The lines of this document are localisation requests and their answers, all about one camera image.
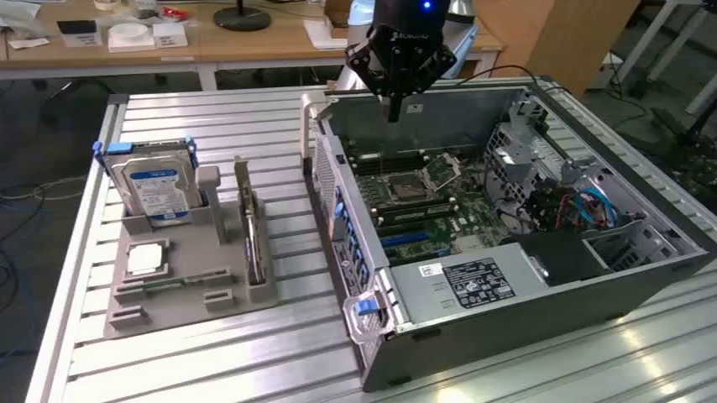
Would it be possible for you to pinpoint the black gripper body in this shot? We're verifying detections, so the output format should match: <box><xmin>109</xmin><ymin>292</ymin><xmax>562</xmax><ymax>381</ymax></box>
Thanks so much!
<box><xmin>368</xmin><ymin>0</ymin><xmax>450</xmax><ymax>97</ymax></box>

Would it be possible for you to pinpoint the graphics card with metal bracket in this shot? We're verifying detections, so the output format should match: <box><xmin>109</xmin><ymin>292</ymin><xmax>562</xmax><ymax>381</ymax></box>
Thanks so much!
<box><xmin>232</xmin><ymin>155</ymin><xmax>268</xmax><ymax>287</ymax></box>

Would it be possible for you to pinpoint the white paper stack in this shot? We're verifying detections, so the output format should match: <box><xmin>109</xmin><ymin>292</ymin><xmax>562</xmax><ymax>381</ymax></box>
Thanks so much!
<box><xmin>303</xmin><ymin>18</ymin><xmax>351</xmax><ymax>51</ymax></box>

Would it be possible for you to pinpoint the wooden desk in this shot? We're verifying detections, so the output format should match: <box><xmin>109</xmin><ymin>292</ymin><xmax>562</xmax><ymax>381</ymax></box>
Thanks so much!
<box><xmin>0</xmin><ymin>0</ymin><xmax>504</xmax><ymax>81</ymax></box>

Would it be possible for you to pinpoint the wooden cabinet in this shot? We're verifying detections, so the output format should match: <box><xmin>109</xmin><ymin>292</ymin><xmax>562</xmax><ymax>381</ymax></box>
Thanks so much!
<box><xmin>463</xmin><ymin>0</ymin><xmax>643</xmax><ymax>97</ymax></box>

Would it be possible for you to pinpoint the black round lamp base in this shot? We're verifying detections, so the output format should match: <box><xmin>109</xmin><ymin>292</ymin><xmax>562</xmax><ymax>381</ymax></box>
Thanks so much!
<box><xmin>212</xmin><ymin>0</ymin><xmax>273</xmax><ymax>31</ymax></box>

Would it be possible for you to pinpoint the perforated metal disk bay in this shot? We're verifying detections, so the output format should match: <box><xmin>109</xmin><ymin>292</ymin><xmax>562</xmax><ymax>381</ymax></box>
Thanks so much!
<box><xmin>483</xmin><ymin>121</ymin><xmax>567</xmax><ymax>207</ymax></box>

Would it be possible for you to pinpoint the labelled RAM stick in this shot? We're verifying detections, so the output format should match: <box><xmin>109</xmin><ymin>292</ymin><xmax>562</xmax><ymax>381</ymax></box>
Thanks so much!
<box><xmin>372</xmin><ymin>203</ymin><xmax>455</xmax><ymax>220</ymax></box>

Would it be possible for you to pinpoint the plain white box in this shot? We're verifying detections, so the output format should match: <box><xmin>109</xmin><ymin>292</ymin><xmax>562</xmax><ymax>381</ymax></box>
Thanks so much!
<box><xmin>151</xmin><ymin>23</ymin><xmax>189</xmax><ymax>50</ymax></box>

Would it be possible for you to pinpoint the green motherboard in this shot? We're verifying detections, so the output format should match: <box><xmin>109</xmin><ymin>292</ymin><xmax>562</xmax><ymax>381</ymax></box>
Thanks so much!
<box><xmin>340</xmin><ymin>138</ymin><xmax>504</xmax><ymax>268</ymax></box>

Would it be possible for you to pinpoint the white round dish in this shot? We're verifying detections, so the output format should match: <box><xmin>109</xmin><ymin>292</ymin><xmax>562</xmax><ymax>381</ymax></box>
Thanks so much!
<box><xmin>107</xmin><ymin>23</ymin><xmax>156</xmax><ymax>54</ymax></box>

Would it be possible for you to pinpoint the hard disk in blue caddy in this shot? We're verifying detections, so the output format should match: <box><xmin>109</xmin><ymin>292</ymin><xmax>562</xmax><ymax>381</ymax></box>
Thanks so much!
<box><xmin>92</xmin><ymin>136</ymin><xmax>205</xmax><ymax>230</ymax></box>

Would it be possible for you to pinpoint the black plastic shroud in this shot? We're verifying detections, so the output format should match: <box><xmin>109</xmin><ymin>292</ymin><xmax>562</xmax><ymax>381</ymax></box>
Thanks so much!
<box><xmin>518</xmin><ymin>230</ymin><xmax>609</xmax><ymax>286</ymax></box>

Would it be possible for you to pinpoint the white box with black lid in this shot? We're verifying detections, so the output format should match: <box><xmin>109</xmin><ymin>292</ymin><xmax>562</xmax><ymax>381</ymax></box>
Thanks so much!
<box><xmin>54</xmin><ymin>19</ymin><xmax>103</xmax><ymax>48</ymax></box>

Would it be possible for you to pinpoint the black office chair base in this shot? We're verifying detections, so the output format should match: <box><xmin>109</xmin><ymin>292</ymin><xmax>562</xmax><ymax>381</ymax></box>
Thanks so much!
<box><xmin>32</xmin><ymin>77</ymin><xmax>116</xmax><ymax>125</ymax></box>

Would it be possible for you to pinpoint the grey power supply with label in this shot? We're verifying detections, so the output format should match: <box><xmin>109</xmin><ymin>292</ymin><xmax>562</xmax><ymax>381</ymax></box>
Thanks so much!
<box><xmin>388</xmin><ymin>243</ymin><xmax>552</xmax><ymax>327</ymax></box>

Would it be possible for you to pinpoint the grey parts rack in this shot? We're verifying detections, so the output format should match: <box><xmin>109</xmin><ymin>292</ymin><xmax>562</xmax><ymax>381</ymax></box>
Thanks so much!
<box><xmin>104</xmin><ymin>165</ymin><xmax>280</xmax><ymax>339</ymax></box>

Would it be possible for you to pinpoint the silver CPU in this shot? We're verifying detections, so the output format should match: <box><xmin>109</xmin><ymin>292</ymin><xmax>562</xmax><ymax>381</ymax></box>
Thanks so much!
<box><xmin>125</xmin><ymin>245</ymin><xmax>167</xmax><ymax>276</ymax></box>

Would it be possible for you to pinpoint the green RAM stick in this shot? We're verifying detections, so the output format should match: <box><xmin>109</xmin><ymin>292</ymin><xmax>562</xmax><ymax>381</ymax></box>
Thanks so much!
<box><xmin>143</xmin><ymin>276</ymin><xmax>205</xmax><ymax>292</ymax></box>

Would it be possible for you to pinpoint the open dark PC case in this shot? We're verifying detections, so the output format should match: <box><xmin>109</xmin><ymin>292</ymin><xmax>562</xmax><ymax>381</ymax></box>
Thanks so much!
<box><xmin>299</xmin><ymin>75</ymin><xmax>717</xmax><ymax>394</ymax></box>

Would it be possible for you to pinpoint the black cable behind case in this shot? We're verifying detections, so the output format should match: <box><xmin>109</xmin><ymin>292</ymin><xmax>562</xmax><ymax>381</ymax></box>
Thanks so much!
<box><xmin>442</xmin><ymin>63</ymin><xmax>552</xmax><ymax>87</ymax></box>

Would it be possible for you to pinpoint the CPU socket with metal frame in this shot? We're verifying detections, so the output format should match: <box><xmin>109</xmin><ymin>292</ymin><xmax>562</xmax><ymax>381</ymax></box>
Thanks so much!
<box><xmin>422</xmin><ymin>151</ymin><xmax>464</xmax><ymax>189</ymax></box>

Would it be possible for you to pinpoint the orange wire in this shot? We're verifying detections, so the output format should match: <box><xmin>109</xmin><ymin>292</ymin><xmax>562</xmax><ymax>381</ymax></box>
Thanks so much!
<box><xmin>556</xmin><ymin>191</ymin><xmax>579</xmax><ymax>230</ymax></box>

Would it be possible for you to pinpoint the blue wire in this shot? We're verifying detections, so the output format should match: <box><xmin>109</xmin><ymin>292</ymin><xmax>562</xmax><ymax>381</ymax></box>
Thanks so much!
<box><xmin>575</xmin><ymin>188</ymin><xmax>621</xmax><ymax>230</ymax></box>

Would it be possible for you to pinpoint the white desk frame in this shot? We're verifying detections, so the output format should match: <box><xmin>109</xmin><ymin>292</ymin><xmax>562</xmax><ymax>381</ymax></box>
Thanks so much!
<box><xmin>613</xmin><ymin>0</ymin><xmax>717</xmax><ymax>114</ymax></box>

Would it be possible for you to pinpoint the grey drive bracket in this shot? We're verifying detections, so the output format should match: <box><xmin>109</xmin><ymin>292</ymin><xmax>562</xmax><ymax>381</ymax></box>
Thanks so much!
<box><xmin>581</xmin><ymin>217</ymin><xmax>679</xmax><ymax>272</ymax></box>

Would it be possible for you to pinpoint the blue floor cable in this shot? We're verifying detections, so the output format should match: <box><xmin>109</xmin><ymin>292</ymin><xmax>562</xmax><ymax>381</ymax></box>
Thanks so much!
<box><xmin>0</xmin><ymin>184</ymin><xmax>45</xmax><ymax>358</ymax></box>

